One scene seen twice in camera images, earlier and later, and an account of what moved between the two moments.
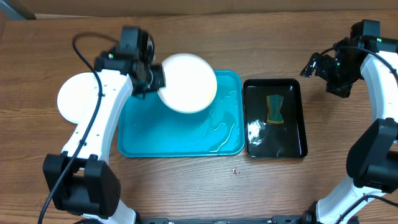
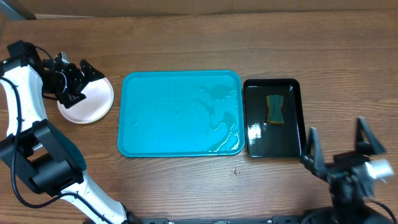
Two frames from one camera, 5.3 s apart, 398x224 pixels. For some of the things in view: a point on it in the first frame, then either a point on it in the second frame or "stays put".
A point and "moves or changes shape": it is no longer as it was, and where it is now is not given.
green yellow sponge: x=273 y=104 stays put
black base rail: x=283 y=219 stays put
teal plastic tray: x=148 y=127 stays put
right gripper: x=324 y=64 → x=343 y=162
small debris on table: x=235 y=171 stays put
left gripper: x=159 y=74 → x=74 y=72
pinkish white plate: x=191 y=83 moves or changes shape
